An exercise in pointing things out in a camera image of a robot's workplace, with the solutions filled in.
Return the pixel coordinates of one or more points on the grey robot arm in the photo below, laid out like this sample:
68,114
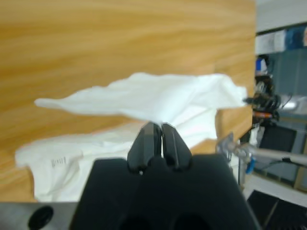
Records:
271,153

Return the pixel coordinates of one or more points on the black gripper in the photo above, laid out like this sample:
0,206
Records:
263,105

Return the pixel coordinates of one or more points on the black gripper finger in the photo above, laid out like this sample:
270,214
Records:
175,148
146,146

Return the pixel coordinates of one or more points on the black ribbed mat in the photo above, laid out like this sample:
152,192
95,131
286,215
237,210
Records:
275,210

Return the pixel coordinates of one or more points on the grey base plate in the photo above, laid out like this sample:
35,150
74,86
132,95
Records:
227,145

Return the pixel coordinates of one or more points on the white t-shirt with small print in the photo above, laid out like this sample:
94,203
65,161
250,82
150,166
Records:
156,100

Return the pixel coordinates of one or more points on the white shelf with boxes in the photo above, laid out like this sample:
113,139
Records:
280,38

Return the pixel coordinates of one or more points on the black flat panel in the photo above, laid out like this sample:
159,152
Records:
278,140

